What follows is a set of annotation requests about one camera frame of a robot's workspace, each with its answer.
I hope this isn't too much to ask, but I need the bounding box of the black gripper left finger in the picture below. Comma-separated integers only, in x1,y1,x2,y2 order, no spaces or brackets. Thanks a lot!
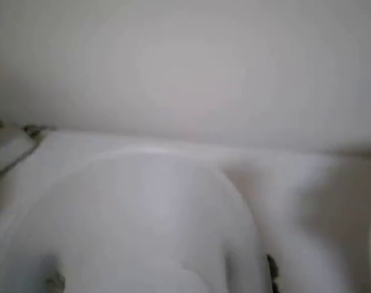
43,255,67,293

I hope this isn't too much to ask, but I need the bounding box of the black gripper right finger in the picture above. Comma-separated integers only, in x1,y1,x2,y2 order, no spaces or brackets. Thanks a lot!
265,252,281,293

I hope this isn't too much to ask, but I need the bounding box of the white power adapter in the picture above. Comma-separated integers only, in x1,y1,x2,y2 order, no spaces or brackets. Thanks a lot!
0,123,49,181

